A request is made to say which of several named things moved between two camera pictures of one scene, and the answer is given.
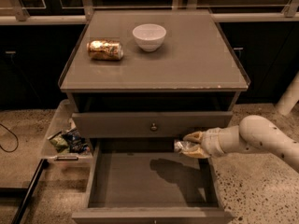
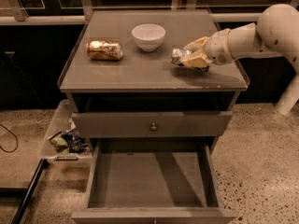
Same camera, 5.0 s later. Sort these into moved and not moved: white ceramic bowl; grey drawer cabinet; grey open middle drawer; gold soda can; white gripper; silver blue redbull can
Moved: white gripper; silver blue redbull can
Not moved: white ceramic bowl; grey open middle drawer; grey drawer cabinet; gold soda can
